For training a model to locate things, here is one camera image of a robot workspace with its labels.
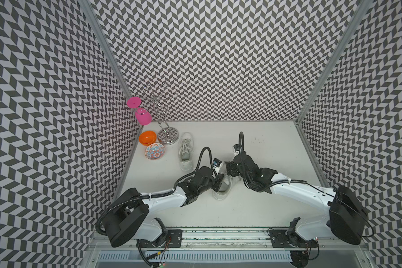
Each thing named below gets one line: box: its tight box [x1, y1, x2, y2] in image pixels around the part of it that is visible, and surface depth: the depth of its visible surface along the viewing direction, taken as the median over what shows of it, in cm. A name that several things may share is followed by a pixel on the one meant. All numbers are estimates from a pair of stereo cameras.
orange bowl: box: [138, 130, 157, 147], surface depth 107 cm
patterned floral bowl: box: [144, 142, 166, 161], surface depth 102 cm
